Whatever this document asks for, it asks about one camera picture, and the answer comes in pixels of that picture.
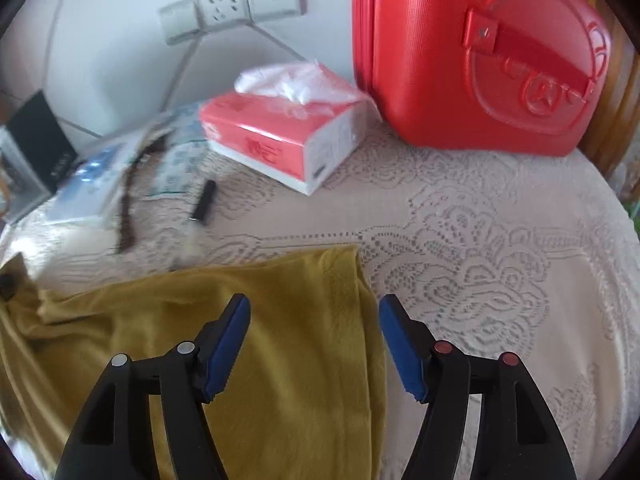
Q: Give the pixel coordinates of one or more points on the small black cylinder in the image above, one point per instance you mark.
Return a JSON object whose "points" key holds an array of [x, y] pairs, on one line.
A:
{"points": [[202, 200]]}

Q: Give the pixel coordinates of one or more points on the white power strip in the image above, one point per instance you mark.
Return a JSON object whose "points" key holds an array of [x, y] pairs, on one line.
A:
{"points": [[220, 5]]}

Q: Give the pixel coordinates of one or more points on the mustard yellow printed shirt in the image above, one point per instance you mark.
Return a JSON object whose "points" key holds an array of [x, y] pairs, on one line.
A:
{"points": [[300, 320]]}

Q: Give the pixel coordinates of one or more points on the black box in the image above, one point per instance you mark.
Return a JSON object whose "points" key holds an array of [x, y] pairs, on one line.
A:
{"points": [[40, 140]]}

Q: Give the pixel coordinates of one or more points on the red tissue pack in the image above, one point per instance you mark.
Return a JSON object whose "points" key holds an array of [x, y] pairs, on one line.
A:
{"points": [[280, 130]]}

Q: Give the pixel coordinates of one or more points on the white lace tablecloth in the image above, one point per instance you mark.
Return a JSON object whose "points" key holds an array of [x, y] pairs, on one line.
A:
{"points": [[475, 260]]}

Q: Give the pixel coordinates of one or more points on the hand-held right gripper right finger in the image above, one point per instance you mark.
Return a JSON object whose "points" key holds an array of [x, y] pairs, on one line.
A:
{"points": [[400, 346]]}

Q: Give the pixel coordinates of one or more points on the red hard carry case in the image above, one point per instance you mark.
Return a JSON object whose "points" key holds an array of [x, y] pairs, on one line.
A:
{"points": [[425, 60]]}

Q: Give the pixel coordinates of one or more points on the patterned paper sheet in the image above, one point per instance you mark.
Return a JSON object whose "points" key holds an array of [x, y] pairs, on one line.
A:
{"points": [[175, 170]]}

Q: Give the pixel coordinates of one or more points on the wooden chair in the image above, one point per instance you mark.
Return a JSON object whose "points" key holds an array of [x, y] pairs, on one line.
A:
{"points": [[620, 125]]}

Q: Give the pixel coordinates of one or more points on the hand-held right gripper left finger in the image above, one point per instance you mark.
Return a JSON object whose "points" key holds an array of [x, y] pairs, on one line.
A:
{"points": [[229, 346]]}

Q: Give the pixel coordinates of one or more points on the blue and white packet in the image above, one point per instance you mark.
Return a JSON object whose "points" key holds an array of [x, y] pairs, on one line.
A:
{"points": [[90, 170]]}

